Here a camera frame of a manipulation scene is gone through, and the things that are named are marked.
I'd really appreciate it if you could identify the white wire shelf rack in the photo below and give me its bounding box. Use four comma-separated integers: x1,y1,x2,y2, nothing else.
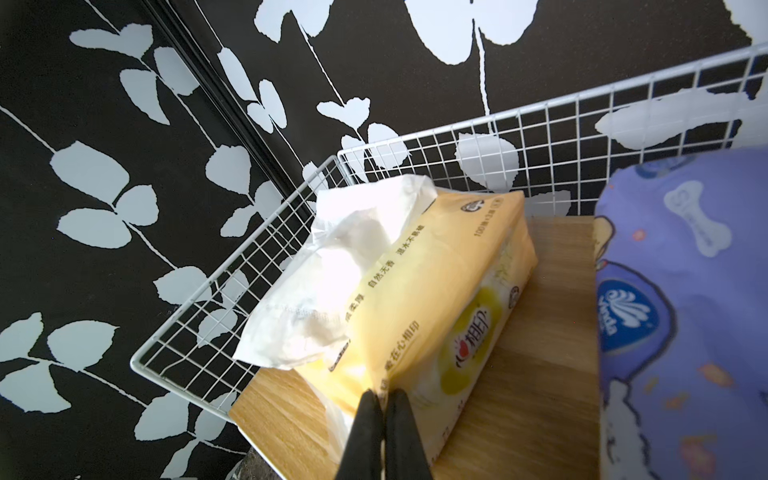
130,43,767,479

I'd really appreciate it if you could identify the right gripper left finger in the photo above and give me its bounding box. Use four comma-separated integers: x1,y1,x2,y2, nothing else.
335,390,384,480

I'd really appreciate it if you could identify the purple tissue pack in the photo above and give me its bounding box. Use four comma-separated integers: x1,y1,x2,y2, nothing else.
593,147,767,479

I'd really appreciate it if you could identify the orange-yellow tissue pack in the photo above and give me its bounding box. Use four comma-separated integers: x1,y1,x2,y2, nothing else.
234,174,537,461

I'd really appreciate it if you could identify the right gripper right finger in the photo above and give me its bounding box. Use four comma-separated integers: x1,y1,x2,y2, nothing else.
384,389,433,480

